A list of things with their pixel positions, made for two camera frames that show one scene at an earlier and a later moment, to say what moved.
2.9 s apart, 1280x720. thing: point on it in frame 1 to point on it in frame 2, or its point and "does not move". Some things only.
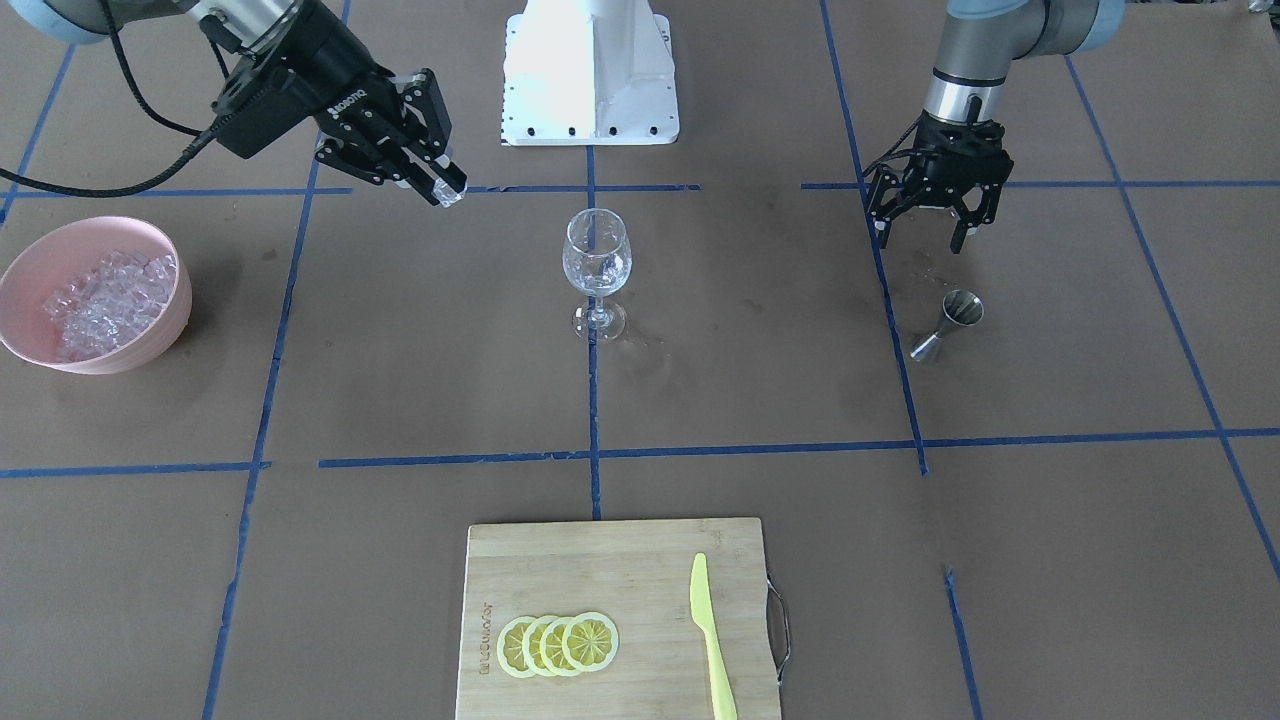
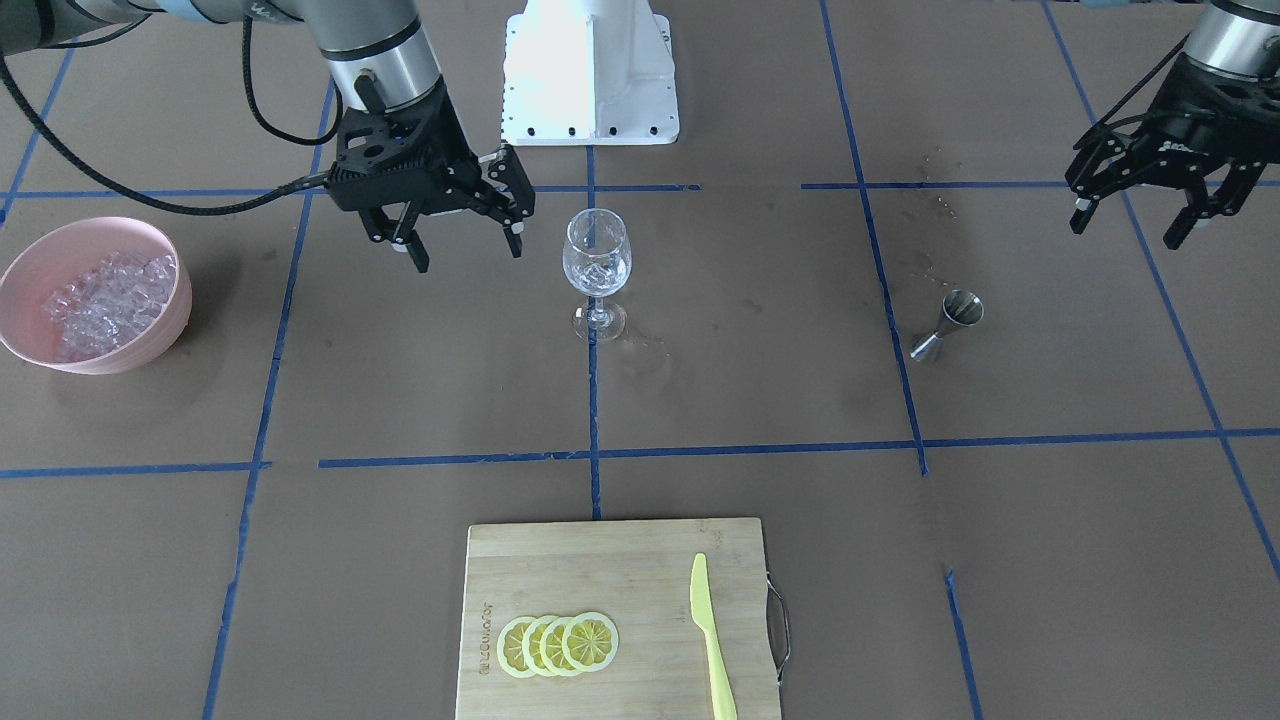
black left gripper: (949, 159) to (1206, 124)
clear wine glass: (597, 260) does not move
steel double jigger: (960, 307) does not move
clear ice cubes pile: (107, 306) does not move
